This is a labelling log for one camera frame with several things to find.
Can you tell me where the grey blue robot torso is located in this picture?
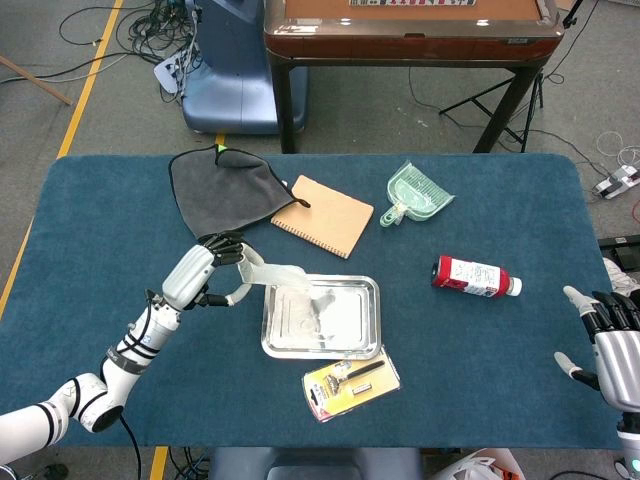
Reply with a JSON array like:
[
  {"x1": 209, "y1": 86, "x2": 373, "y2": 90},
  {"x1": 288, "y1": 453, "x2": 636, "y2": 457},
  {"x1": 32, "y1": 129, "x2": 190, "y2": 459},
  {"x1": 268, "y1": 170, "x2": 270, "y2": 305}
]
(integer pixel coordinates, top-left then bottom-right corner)
[{"x1": 207, "y1": 446, "x2": 426, "y2": 480}]

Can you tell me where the black floor cable tangle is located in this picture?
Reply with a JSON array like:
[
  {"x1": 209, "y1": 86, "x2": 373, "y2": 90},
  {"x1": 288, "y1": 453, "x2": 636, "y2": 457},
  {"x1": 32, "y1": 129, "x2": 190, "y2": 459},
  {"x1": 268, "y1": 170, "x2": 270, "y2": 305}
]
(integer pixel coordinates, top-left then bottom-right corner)
[{"x1": 58, "y1": 0, "x2": 201, "y2": 66}]

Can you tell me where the brown mahjong table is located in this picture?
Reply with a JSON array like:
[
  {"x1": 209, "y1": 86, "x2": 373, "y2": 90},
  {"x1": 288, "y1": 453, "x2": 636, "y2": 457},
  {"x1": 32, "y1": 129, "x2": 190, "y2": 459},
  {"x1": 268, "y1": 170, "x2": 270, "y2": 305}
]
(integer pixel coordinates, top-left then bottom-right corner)
[{"x1": 263, "y1": 0, "x2": 566, "y2": 155}]

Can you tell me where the white power strip with plugs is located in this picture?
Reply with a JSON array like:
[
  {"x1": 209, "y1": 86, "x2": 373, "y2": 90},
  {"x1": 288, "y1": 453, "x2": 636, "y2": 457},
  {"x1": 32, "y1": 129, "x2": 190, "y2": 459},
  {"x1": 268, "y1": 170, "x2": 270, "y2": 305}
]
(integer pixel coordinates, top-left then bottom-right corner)
[{"x1": 153, "y1": 49, "x2": 194, "y2": 96}]

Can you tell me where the packaged razor yellow card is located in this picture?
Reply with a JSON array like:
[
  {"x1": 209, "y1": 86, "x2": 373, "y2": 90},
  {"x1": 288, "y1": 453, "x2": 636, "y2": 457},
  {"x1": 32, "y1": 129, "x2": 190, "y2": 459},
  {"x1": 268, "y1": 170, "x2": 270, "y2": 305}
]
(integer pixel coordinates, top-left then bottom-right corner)
[{"x1": 301, "y1": 345, "x2": 402, "y2": 424}]

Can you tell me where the silver metal tray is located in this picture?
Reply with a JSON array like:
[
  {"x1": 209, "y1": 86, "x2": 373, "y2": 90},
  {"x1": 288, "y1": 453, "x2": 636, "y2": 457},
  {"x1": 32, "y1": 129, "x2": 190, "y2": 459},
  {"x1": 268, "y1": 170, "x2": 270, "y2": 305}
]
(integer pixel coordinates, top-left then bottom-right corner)
[{"x1": 260, "y1": 272, "x2": 382, "y2": 361}]

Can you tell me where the blue grey machine base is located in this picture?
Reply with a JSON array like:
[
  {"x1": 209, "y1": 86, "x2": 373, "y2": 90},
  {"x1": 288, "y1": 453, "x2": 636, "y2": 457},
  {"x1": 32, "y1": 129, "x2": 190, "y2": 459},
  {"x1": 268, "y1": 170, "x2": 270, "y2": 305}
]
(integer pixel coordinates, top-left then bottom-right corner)
[{"x1": 181, "y1": 0, "x2": 309, "y2": 135}]

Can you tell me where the blue felt table cover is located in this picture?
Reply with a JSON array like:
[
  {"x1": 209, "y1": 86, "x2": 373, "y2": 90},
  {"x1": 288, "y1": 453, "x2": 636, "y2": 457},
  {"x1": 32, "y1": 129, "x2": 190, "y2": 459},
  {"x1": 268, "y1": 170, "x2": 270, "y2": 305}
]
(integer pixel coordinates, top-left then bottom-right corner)
[{"x1": 0, "y1": 152, "x2": 621, "y2": 450}]

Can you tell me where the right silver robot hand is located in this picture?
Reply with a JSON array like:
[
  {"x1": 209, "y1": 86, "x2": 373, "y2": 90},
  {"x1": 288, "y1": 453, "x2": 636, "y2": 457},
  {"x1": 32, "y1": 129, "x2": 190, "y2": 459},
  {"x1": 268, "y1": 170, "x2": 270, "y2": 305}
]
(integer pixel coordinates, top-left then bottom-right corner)
[{"x1": 553, "y1": 285, "x2": 640, "y2": 414}]

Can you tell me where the tan spiral notebook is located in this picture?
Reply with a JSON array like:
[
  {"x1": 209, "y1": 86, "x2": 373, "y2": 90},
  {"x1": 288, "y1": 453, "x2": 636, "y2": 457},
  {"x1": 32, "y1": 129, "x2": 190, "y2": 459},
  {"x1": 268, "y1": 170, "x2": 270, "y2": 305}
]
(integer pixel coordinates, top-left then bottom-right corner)
[{"x1": 270, "y1": 174, "x2": 375, "y2": 261}]

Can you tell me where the white red power strip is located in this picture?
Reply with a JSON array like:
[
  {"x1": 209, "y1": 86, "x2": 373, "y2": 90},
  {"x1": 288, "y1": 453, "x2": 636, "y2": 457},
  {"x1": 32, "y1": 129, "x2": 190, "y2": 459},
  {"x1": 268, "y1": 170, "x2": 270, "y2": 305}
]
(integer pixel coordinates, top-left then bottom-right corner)
[{"x1": 593, "y1": 164, "x2": 640, "y2": 201}]

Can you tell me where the white shoe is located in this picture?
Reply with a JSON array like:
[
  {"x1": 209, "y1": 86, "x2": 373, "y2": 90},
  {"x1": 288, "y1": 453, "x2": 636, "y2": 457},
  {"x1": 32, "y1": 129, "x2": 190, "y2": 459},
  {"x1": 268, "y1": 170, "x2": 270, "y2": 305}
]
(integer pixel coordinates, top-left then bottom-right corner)
[{"x1": 602, "y1": 258, "x2": 640, "y2": 324}]

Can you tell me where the wooden stick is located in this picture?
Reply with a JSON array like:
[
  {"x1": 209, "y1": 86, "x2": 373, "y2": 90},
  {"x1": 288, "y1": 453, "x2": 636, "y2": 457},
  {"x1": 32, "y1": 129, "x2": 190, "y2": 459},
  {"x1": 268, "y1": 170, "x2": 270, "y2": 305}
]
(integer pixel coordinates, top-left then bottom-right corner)
[{"x1": 0, "y1": 54, "x2": 74, "y2": 107}]

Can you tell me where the white paper sheet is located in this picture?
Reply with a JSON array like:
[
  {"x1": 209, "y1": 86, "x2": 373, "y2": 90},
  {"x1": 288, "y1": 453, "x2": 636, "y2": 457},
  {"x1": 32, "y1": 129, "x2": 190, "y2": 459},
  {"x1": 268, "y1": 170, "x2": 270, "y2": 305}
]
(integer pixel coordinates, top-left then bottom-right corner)
[{"x1": 237, "y1": 243, "x2": 337, "y2": 346}]

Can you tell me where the black floor pedal box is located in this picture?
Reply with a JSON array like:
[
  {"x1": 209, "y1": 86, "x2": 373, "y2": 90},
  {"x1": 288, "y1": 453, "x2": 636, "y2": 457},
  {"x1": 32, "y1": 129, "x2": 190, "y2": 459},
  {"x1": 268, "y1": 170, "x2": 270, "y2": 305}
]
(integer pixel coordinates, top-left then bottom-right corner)
[{"x1": 597, "y1": 233, "x2": 640, "y2": 274}]

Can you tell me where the white coiled cable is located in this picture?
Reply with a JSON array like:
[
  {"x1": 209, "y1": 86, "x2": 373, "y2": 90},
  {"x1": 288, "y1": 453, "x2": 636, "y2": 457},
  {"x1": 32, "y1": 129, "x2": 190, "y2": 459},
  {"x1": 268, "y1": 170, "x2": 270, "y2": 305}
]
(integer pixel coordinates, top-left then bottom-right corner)
[{"x1": 595, "y1": 130, "x2": 640, "y2": 169}]

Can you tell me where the red labelled drink bottle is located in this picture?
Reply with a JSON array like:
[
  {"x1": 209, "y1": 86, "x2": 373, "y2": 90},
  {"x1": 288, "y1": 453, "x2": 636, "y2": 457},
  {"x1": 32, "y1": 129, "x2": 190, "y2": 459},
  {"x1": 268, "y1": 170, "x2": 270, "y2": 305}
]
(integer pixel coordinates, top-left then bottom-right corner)
[{"x1": 430, "y1": 255, "x2": 524, "y2": 300}]

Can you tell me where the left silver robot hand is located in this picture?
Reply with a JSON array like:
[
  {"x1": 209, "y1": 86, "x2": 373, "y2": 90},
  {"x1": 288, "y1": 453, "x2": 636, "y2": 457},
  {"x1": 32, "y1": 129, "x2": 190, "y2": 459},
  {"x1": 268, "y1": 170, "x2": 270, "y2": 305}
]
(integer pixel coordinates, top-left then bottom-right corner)
[{"x1": 160, "y1": 230, "x2": 251, "y2": 312}]

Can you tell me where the green plastic dustpan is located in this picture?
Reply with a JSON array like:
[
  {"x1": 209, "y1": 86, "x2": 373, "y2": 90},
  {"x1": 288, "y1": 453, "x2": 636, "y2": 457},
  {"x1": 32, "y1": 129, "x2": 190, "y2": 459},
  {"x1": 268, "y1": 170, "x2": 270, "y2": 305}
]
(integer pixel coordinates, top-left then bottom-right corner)
[{"x1": 378, "y1": 160, "x2": 456, "y2": 231}]

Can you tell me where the grey microfibre cloth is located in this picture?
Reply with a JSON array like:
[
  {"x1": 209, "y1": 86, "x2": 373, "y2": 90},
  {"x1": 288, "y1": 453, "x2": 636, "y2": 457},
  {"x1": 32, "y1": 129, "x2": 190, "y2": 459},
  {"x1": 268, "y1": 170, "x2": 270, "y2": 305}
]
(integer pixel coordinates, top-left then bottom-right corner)
[{"x1": 168, "y1": 143, "x2": 312, "y2": 243}]

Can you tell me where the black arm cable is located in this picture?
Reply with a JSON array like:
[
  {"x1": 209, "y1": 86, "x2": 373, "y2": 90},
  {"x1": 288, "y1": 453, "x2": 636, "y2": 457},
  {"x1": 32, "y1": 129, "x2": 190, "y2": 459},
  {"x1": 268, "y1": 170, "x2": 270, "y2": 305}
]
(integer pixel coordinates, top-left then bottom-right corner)
[{"x1": 117, "y1": 412, "x2": 144, "y2": 480}]

